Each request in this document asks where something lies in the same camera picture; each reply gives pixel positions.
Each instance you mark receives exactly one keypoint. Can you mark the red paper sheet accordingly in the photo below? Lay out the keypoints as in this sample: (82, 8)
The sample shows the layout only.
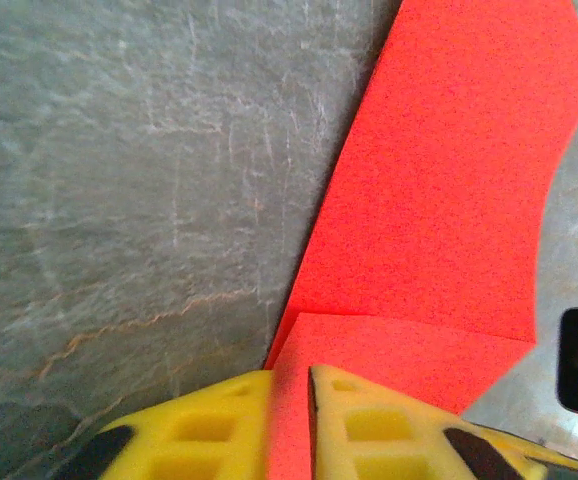
(444, 200)

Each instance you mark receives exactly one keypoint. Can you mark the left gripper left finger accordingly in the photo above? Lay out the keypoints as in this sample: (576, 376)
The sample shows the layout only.
(194, 435)

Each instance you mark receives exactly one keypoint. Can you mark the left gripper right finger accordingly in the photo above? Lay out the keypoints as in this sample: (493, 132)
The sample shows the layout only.
(379, 440)

